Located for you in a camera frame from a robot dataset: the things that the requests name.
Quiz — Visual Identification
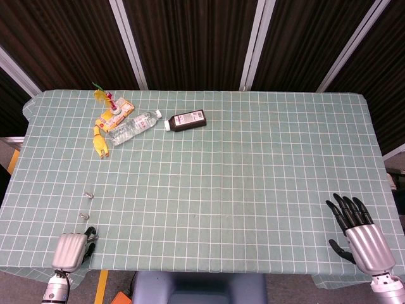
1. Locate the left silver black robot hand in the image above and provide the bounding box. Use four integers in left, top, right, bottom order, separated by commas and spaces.
50, 225, 99, 274

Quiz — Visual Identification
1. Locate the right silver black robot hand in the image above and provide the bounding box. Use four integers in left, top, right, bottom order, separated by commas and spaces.
325, 192, 396, 275

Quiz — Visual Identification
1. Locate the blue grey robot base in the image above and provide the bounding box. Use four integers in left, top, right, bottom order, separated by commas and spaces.
131, 271, 268, 304

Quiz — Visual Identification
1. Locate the yellow floor tape strip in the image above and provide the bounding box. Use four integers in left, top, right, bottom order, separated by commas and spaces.
94, 270, 109, 304
6, 148, 20, 177

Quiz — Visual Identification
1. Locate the orange box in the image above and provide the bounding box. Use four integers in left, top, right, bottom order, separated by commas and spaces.
111, 291, 134, 304

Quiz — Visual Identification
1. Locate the yellow rubber chicken toy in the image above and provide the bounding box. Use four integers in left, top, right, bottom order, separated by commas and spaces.
92, 125, 111, 159

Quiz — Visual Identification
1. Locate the yellow cardboard snack box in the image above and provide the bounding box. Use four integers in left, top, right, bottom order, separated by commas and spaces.
96, 98, 135, 133

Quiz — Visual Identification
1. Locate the clear plastic water bottle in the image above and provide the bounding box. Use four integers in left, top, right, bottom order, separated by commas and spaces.
108, 109, 164, 147

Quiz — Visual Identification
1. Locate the green checkered tablecloth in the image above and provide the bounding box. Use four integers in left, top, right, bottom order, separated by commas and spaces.
0, 89, 405, 291

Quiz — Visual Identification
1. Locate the dark brown bottle white cap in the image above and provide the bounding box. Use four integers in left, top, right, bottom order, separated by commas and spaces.
163, 109, 208, 132

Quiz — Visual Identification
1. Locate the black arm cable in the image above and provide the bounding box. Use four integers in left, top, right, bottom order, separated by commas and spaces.
54, 269, 71, 301

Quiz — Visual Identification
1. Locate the white partition frame post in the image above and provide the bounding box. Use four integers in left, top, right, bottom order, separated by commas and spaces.
316, 0, 392, 93
0, 46, 42, 98
109, 0, 149, 91
239, 0, 275, 92

